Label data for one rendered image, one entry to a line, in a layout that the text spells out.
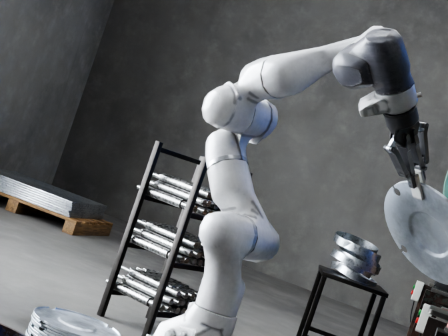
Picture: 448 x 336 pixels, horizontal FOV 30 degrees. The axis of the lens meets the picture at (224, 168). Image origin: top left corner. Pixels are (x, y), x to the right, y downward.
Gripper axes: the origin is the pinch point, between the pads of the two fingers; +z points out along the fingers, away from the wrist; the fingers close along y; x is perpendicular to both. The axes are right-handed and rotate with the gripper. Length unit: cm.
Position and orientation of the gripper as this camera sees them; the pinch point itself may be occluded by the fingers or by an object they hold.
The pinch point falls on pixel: (417, 184)
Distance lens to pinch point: 202.0
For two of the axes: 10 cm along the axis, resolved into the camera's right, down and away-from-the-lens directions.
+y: 7.7, -4.8, 4.2
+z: 3.0, 8.5, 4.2
